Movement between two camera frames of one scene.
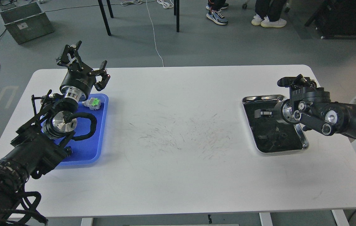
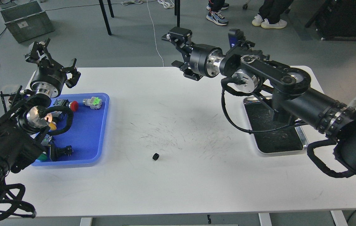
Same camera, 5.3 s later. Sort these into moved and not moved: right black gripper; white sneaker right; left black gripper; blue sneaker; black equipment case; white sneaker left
Moved: left black gripper; right black gripper
Not moved: white sneaker left; blue sneaker; white sneaker right; black equipment case
